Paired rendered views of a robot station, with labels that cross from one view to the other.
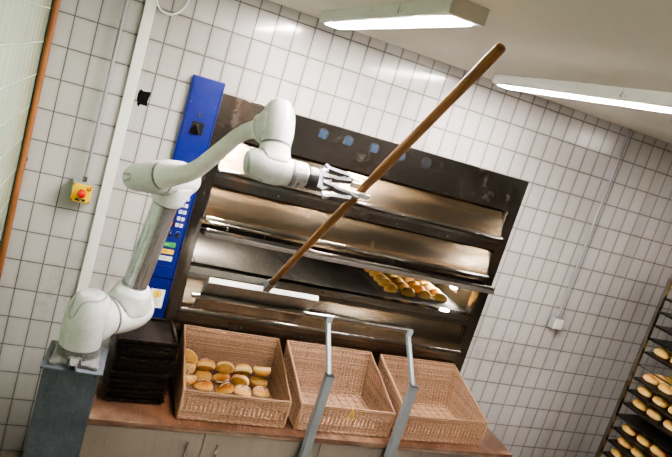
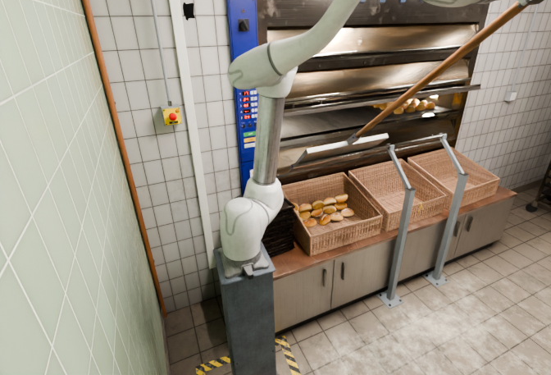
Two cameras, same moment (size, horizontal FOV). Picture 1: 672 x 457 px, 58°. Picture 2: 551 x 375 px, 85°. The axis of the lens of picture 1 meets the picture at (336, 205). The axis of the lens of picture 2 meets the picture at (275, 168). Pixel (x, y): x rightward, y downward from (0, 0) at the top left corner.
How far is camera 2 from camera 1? 142 cm
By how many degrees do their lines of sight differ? 15
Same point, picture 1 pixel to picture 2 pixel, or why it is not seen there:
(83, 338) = (248, 247)
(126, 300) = (266, 197)
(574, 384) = (518, 133)
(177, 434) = (316, 267)
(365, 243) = (387, 82)
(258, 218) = (309, 89)
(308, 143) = not seen: hidden behind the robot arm
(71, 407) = (257, 301)
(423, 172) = (420, 8)
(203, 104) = not seen: outside the picture
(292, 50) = not seen: outside the picture
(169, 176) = (293, 53)
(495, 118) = not seen: outside the picture
